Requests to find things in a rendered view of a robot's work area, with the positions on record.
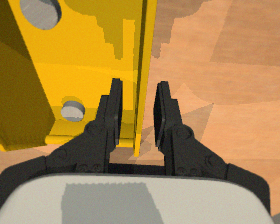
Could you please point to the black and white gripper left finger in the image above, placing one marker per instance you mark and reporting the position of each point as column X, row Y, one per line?
column 83, row 154

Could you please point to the grey steel disc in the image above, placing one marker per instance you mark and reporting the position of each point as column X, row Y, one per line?
column 73, row 111
column 42, row 14

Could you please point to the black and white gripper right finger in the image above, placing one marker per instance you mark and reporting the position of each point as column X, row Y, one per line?
column 186, row 156

